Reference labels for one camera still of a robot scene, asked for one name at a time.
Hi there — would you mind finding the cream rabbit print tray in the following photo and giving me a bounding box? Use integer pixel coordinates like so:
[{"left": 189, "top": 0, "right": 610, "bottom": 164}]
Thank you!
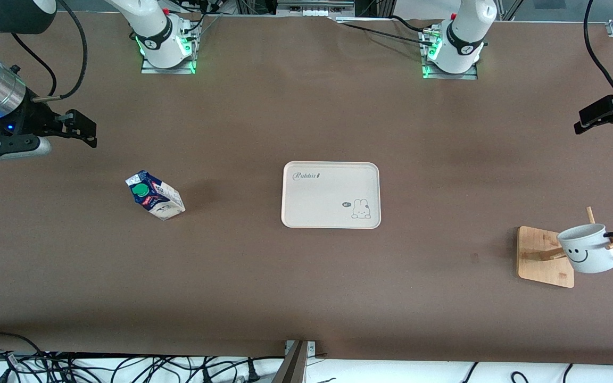
[{"left": 282, "top": 161, "right": 381, "bottom": 229}]

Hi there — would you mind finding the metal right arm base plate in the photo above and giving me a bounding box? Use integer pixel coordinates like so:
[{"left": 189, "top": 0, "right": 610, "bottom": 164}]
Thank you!
[{"left": 140, "top": 16, "right": 200, "bottom": 75}]

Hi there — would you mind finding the metal camera stand beam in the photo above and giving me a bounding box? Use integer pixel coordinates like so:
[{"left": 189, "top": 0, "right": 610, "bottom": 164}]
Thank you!
[{"left": 272, "top": 339, "right": 318, "bottom": 383}]

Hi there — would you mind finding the white smiley mug black handle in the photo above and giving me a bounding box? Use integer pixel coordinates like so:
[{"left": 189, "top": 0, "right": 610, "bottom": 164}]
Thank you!
[{"left": 557, "top": 224, "right": 613, "bottom": 274}]

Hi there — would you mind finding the aluminium frame with white strip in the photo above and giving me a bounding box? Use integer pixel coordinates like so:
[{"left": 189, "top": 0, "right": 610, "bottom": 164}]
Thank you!
[{"left": 235, "top": 0, "right": 397, "bottom": 22}]

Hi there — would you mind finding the wooden cup rack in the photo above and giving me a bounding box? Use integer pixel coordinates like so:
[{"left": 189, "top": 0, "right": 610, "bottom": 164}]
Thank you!
[{"left": 517, "top": 206, "right": 613, "bottom": 289}]

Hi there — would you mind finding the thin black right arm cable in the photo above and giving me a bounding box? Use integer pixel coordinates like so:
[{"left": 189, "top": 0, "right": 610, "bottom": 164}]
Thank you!
[{"left": 10, "top": 33, "right": 57, "bottom": 97}]

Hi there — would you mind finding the black cable on table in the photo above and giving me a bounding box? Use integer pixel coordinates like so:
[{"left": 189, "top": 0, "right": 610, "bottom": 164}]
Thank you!
[
  {"left": 389, "top": 15, "right": 443, "bottom": 35},
  {"left": 345, "top": 22, "right": 435, "bottom": 47}
]

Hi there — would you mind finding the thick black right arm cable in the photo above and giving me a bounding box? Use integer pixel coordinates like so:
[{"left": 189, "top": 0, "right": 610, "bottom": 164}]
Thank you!
[{"left": 30, "top": 0, "right": 87, "bottom": 103}]

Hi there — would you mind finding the blue white milk carton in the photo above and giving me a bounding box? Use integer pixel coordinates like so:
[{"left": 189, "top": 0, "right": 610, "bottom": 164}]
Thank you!
[{"left": 125, "top": 170, "right": 186, "bottom": 221}]

